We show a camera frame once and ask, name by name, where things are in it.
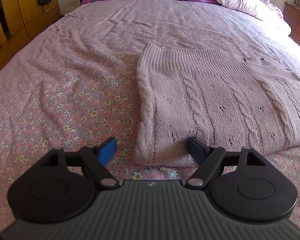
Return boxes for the pink cable knit cardigan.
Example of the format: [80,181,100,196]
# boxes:
[135,44,300,167]

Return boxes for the pink floral bed sheet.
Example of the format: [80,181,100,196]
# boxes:
[0,0,300,231]

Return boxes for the wooden wardrobe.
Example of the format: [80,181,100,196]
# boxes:
[0,0,61,71]

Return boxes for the wooden side cabinet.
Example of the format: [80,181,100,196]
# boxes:
[283,2,300,46]

